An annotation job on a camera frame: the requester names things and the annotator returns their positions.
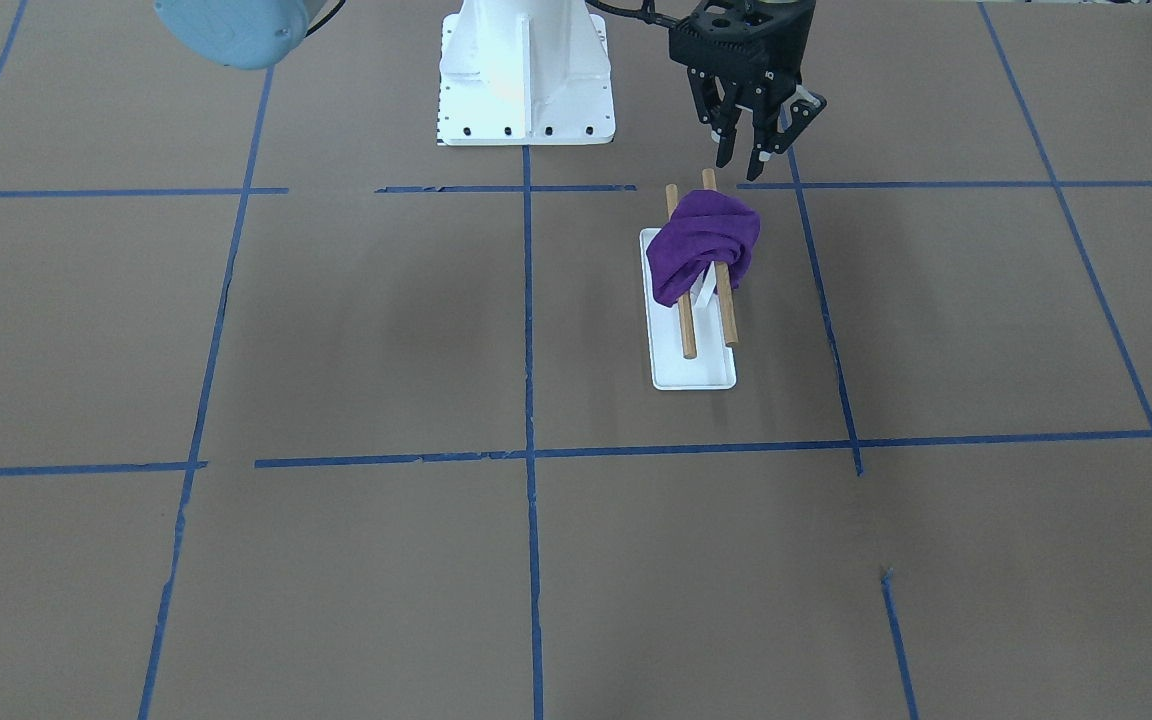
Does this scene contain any wooden rack rod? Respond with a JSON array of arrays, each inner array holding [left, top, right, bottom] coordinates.
[[702, 168, 740, 348], [666, 183, 698, 361]]

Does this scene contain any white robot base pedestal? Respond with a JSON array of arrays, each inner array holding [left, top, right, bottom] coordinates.
[[435, 1, 617, 146]]

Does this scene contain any white towel rack stand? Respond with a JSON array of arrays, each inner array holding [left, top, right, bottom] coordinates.
[[639, 227, 737, 391]]

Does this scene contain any purple microfiber towel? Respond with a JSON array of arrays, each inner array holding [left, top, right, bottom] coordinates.
[[646, 190, 761, 306]]

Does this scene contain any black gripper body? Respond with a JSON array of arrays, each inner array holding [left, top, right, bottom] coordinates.
[[668, 1, 817, 109]]

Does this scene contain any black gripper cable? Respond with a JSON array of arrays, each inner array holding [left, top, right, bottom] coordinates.
[[586, 0, 682, 29]]

